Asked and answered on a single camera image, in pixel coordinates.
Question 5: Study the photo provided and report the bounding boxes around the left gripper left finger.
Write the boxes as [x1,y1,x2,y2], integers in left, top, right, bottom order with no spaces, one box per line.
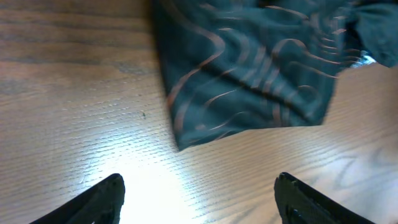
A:
[31,174,125,224]

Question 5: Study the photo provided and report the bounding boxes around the black orange-patterned jersey shirt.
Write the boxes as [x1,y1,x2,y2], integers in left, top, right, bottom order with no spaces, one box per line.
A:
[151,0,397,150]

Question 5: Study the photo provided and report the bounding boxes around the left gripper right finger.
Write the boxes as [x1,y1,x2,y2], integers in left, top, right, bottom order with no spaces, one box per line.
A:
[274,172,374,224]

